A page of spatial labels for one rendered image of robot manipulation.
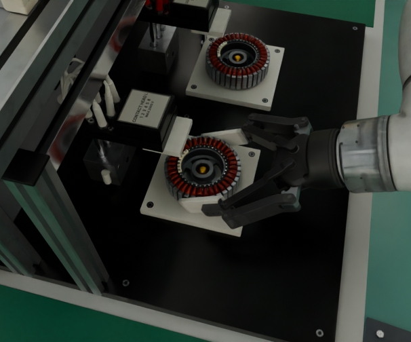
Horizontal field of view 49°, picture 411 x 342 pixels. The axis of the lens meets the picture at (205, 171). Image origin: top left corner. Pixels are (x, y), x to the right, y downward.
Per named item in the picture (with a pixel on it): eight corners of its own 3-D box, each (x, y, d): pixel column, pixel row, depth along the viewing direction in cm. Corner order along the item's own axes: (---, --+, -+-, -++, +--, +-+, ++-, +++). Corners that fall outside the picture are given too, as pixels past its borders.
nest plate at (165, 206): (260, 154, 72) (260, 149, 71) (240, 237, 64) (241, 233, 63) (170, 135, 74) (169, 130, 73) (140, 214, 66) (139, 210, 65)
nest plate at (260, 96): (283, 52, 85) (284, 47, 84) (270, 111, 77) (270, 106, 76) (207, 39, 87) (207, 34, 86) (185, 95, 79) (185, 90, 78)
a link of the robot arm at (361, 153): (384, 161, 47) (328, 165, 50) (399, 206, 53) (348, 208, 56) (387, 98, 52) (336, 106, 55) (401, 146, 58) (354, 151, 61)
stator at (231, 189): (246, 156, 70) (248, 142, 67) (230, 218, 64) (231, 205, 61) (178, 142, 72) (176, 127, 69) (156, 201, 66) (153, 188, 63)
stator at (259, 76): (275, 55, 83) (277, 39, 80) (258, 98, 77) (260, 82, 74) (217, 41, 85) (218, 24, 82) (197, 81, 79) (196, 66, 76)
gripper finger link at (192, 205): (232, 206, 62) (230, 211, 61) (189, 209, 65) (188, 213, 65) (222, 195, 60) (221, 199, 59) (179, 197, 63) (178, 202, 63)
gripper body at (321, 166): (340, 112, 55) (270, 122, 60) (333, 167, 51) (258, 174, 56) (355, 149, 60) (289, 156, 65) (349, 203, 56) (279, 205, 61)
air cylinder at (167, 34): (179, 48, 86) (178, 24, 81) (167, 75, 82) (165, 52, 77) (154, 43, 86) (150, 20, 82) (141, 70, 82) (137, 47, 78)
